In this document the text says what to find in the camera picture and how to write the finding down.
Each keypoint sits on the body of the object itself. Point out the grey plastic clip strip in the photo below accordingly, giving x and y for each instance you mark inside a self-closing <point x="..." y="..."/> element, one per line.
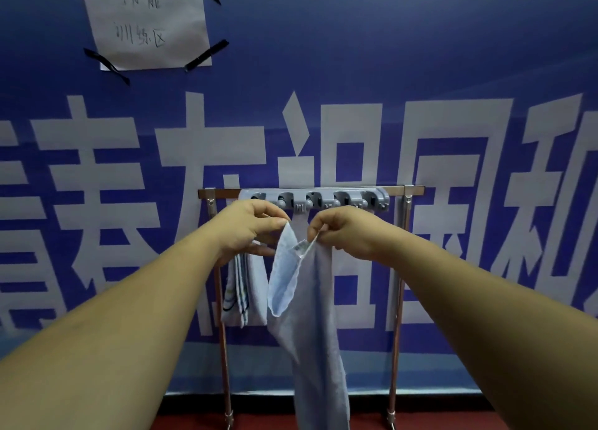
<point x="327" y="193"/>

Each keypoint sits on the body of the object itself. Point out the blue banner with white characters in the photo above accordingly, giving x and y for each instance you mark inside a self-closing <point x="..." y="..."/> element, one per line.
<point x="420" y="32"/>

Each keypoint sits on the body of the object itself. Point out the person's right forearm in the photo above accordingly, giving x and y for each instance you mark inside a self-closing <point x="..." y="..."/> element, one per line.
<point x="504" y="341"/>

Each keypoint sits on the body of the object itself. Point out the striped light blue towel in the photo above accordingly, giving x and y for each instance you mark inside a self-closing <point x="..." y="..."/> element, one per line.
<point x="254" y="294"/>

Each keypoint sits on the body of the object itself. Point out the white paper sign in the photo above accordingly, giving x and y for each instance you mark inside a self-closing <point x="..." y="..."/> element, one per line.
<point x="149" y="23"/>

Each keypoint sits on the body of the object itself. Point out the person's left hand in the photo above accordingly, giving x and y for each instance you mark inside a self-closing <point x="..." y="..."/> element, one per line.
<point x="243" y="231"/>

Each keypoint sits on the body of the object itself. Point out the person's right hand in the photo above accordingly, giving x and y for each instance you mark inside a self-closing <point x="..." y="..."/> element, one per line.
<point x="359" y="233"/>

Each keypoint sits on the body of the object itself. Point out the plain light blue towel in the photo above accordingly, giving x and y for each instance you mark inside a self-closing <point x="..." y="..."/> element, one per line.
<point x="313" y="327"/>

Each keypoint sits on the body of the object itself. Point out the metal towel rack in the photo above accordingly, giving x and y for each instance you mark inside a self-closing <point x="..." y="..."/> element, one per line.
<point x="219" y="193"/>

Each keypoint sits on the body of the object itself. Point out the person's left forearm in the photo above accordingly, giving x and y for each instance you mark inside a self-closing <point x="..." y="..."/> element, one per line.
<point x="117" y="341"/>

